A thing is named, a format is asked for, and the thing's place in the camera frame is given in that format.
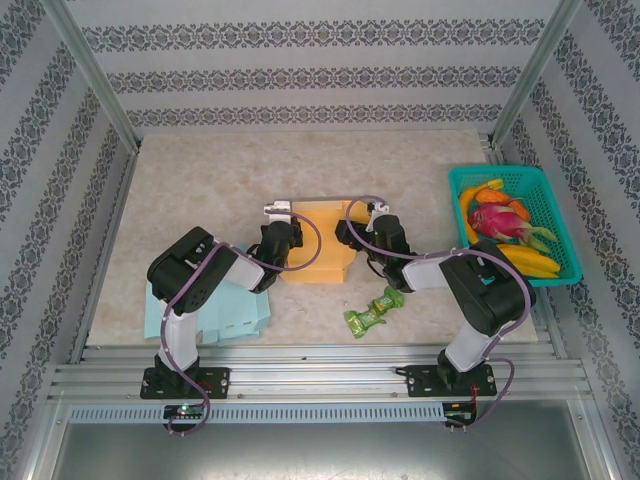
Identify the orange paper box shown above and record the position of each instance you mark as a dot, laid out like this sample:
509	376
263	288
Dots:
325	270

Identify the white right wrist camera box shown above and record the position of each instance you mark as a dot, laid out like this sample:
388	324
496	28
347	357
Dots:
371	224

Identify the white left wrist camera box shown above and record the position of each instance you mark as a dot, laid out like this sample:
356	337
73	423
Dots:
277	207

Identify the teal plastic basket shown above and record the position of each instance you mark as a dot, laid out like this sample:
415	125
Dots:
540	190

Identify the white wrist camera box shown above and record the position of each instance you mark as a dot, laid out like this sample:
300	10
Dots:
371	224
277	207

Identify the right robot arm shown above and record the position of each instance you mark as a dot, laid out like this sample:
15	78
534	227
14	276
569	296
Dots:
470	345

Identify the pink dragon fruit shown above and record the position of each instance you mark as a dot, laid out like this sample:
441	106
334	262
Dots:
495	220

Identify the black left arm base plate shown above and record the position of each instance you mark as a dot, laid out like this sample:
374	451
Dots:
215	382

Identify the orange carrot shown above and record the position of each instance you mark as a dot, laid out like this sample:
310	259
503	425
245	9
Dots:
492	196

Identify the light blue cloth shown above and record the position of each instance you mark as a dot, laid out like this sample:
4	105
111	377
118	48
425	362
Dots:
235	320

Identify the small yellow corn piece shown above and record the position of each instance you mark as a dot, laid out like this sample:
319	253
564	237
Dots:
495	183

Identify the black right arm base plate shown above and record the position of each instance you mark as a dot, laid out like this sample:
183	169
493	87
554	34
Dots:
422	382

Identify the large yellow banana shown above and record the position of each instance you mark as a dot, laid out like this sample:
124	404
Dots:
525	257
537	271

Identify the small curved yellow banana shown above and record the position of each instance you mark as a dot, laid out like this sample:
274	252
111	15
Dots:
466	200

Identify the green candy packet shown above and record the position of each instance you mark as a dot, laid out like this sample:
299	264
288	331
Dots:
387	300
362	322

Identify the aluminium mounting rail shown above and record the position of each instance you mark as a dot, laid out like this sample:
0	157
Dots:
320	375

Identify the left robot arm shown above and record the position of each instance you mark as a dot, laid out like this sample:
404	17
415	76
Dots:
175	330

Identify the aluminium frame post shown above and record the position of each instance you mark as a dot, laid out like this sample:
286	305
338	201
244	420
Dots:
535	75
95	75

